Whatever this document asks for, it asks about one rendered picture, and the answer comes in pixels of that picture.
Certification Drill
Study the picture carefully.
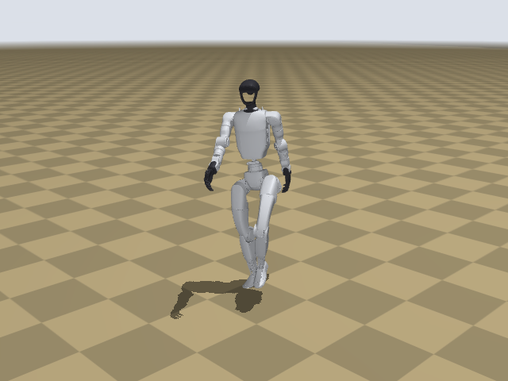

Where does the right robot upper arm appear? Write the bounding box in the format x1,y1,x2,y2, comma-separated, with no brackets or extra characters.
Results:
216,112,236,148

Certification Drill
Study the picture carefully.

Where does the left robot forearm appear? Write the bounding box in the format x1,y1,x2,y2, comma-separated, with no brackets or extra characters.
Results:
278,141,291,172

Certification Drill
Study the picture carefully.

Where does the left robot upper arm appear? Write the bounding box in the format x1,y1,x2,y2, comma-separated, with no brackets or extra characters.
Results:
266,111,287,152

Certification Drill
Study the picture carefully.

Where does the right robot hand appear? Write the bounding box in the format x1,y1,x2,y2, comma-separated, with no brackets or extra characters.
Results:
204,161,217,191

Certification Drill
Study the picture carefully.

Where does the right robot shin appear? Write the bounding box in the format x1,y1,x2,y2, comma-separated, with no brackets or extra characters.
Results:
240,235,257,276

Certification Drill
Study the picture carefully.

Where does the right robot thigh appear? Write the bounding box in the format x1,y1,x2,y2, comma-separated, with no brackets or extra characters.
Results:
231,179,255,241

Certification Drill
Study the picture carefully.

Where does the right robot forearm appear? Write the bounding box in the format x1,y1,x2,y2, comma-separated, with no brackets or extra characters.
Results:
209,142,225,171

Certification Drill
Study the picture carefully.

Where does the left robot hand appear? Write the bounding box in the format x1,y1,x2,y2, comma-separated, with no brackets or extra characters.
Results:
282,167,291,193

